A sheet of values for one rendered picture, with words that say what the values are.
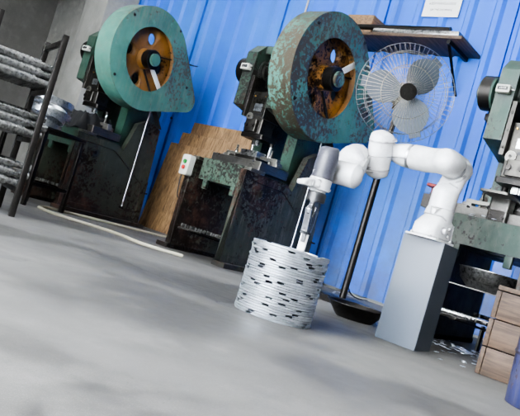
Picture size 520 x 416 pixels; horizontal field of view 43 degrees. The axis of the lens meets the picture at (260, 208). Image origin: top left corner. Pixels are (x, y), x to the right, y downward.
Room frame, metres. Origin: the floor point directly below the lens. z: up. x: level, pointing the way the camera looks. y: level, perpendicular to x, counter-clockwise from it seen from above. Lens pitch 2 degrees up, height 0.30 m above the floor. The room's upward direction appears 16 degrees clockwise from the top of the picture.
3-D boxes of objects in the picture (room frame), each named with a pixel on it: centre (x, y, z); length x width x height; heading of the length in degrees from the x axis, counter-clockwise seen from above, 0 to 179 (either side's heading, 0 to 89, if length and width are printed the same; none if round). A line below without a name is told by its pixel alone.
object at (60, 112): (4.67, 1.61, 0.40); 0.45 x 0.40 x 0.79; 63
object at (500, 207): (3.22, -1.11, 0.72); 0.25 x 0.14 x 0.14; 141
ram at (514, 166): (3.32, -1.19, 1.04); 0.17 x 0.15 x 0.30; 141
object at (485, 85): (3.52, -1.04, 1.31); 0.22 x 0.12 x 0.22; 141
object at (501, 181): (3.36, -1.22, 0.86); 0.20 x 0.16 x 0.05; 51
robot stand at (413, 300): (2.81, -0.73, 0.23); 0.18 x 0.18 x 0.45; 54
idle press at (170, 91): (5.78, 1.31, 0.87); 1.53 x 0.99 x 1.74; 144
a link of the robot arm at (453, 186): (2.84, -0.76, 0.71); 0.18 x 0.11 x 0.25; 141
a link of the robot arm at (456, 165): (2.82, -0.66, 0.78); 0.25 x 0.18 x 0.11; 51
